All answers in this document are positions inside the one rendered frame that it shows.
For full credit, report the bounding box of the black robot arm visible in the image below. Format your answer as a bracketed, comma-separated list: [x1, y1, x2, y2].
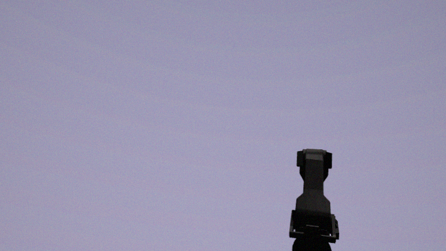
[289, 149, 339, 251]

